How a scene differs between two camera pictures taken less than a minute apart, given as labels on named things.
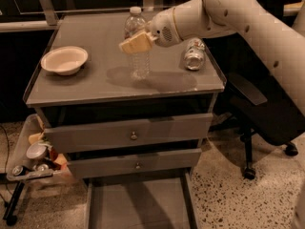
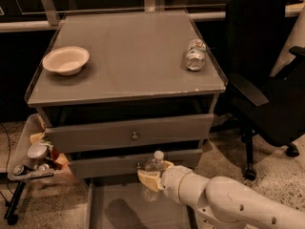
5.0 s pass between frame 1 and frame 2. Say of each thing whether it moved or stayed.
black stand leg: stayed
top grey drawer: stayed
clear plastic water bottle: moved
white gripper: moved
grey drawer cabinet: stayed
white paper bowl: stayed
